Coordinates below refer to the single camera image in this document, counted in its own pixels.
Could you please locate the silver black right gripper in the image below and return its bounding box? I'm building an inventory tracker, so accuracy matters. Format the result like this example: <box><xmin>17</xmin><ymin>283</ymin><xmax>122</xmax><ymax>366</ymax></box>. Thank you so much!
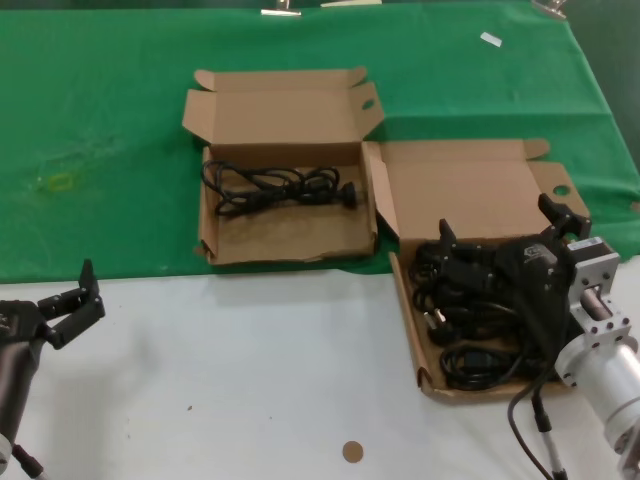
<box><xmin>436</xmin><ymin>192</ymin><xmax>624</xmax><ymax>374</ymax></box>

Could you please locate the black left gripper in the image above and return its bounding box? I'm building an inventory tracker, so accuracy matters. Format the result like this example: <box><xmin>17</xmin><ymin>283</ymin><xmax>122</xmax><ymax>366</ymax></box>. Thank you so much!
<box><xmin>0</xmin><ymin>258</ymin><xmax>107</xmax><ymax>352</ymax></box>

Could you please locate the black power cord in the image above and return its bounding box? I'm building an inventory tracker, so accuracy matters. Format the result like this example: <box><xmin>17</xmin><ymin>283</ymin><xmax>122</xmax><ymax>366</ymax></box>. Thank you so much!
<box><xmin>422</xmin><ymin>294</ymin><xmax>531</xmax><ymax>349</ymax></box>
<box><xmin>408</xmin><ymin>239</ymin><xmax>451</xmax><ymax>301</ymax></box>
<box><xmin>442</xmin><ymin>345</ymin><xmax>556</xmax><ymax>391</ymax></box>
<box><xmin>201</xmin><ymin>158</ymin><xmax>362</xmax><ymax>219</ymax></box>

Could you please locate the open cardboard box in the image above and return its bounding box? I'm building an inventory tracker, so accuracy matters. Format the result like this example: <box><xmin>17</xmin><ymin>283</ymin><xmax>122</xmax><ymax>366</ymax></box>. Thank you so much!
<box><xmin>180</xmin><ymin>66</ymin><xmax>386</xmax><ymax>266</ymax></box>
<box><xmin>362</xmin><ymin>138</ymin><xmax>594</xmax><ymax>407</ymax></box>

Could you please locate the green tablecloth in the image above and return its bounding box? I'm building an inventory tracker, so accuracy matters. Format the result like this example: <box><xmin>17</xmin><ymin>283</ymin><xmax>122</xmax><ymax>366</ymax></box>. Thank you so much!
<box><xmin>0</xmin><ymin>0</ymin><xmax>640</xmax><ymax>284</ymax></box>

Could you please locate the metal cloth clip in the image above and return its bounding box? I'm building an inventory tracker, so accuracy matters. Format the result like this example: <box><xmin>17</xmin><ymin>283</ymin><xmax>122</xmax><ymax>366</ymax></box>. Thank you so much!
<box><xmin>531</xmin><ymin>0</ymin><xmax>569</xmax><ymax>21</ymax></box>

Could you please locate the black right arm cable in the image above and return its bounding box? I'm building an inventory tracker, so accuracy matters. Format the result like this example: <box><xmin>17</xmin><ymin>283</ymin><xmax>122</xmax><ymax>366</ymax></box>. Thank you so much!
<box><xmin>507</xmin><ymin>372</ymin><xmax>551</xmax><ymax>480</ymax></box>

